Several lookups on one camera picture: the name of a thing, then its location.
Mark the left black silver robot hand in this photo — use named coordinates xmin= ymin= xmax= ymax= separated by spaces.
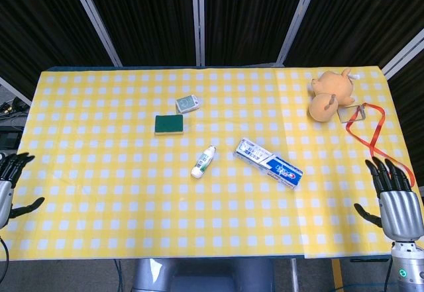
xmin=0 ymin=152 xmax=46 ymax=230

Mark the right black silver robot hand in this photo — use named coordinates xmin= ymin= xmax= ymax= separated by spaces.
xmin=353 ymin=156 xmax=424 ymax=242

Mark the silver blue toothpaste box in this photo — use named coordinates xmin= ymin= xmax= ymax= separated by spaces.
xmin=233 ymin=136 xmax=304 ymax=192

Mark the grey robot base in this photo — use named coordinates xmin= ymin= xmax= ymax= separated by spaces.
xmin=132 ymin=258 xmax=276 ymax=292

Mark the white plastic bottle green label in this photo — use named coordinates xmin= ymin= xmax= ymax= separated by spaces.
xmin=190 ymin=144 xmax=217 ymax=179

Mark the small card pack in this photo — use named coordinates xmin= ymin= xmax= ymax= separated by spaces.
xmin=174 ymin=95 xmax=201 ymax=115

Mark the black device on floor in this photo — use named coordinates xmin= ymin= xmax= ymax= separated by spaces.
xmin=0 ymin=128 xmax=23 ymax=150

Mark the black folding screen panel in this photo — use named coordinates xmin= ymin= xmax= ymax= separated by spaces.
xmin=384 ymin=40 xmax=424 ymax=189
xmin=81 ymin=0 xmax=201 ymax=68
xmin=201 ymin=0 xmax=322 ymax=68
xmin=276 ymin=0 xmax=424 ymax=71
xmin=0 ymin=0 xmax=123 ymax=106

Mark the clear badge holder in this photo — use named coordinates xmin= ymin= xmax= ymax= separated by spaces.
xmin=338 ymin=103 xmax=366 ymax=123

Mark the metal table leg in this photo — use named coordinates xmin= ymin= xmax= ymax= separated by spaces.
xmin=289 ymin=258 xmax=299 ymax=292

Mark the yellow white checked tablecloth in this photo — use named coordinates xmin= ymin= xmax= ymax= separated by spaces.
xmin=0 ymin=65 xmax=424 ymax=262

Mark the orange plush toy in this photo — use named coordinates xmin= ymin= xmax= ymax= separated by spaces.
xmin=308 ymin=68 xmax=360 ymax=122

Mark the green yellow sponge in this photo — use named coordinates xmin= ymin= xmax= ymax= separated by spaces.
xmin=154 ymin=114 xmax=185 ymax=137

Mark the black cable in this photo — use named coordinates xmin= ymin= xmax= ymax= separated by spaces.
xmin=0 ymin=235 xmax=10 ymax=262

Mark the orange lanyard strap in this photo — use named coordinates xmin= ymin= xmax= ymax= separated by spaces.
xmin=345 ymin=103 xmax=416 ymax=187

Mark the blue floor cable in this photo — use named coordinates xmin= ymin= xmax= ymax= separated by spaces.
xmin=113 ymin=259 xmax=124 ymax=292

